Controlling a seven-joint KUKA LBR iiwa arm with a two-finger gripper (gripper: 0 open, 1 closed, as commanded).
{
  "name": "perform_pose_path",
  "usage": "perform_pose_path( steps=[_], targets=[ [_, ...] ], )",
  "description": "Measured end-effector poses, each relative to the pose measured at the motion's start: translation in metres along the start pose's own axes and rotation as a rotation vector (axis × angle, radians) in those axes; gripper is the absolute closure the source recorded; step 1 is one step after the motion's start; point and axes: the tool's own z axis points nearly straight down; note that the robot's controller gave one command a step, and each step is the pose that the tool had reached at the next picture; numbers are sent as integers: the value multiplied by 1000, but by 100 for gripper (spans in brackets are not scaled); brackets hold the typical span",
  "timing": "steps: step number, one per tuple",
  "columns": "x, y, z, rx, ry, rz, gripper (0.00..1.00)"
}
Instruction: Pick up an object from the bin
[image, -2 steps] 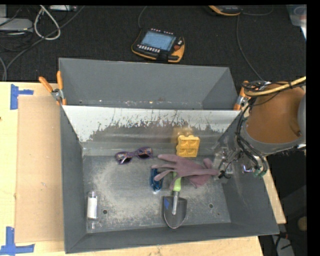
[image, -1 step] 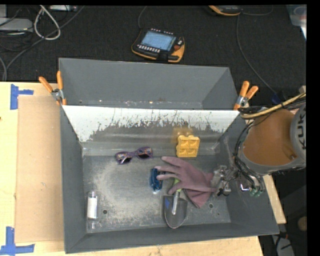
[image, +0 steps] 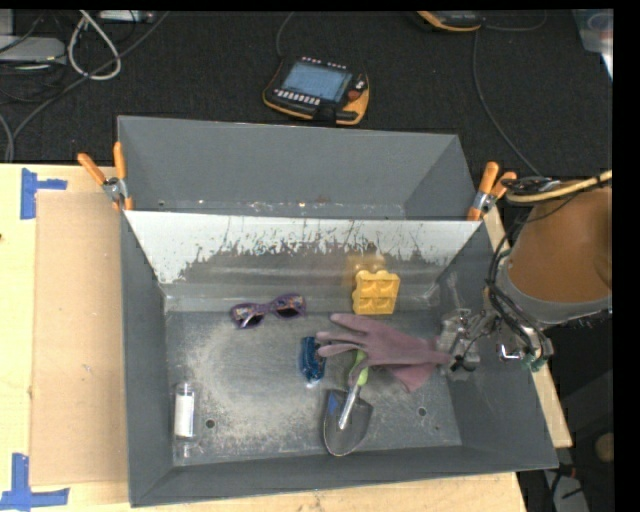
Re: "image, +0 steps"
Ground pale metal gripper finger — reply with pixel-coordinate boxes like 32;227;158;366
447;348;482;383
439;272;476;349

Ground clear plastic bottle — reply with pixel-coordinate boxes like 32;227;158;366
172;382;198;442

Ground blue shiny packet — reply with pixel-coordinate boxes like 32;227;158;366
299;335;329;385

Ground brown cardboard board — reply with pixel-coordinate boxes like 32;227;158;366
28;189;132;487

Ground green-handled metal trowel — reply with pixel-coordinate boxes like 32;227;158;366
322;349;375;458

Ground purple sunglasses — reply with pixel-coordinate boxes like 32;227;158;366
230;293;308;330

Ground yellow toy brick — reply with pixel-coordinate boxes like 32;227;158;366
350;269;402;316

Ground mauve rubber glove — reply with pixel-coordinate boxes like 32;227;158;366
315;313;454;394

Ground grey metal bin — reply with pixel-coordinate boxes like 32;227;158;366
116;114;560;507

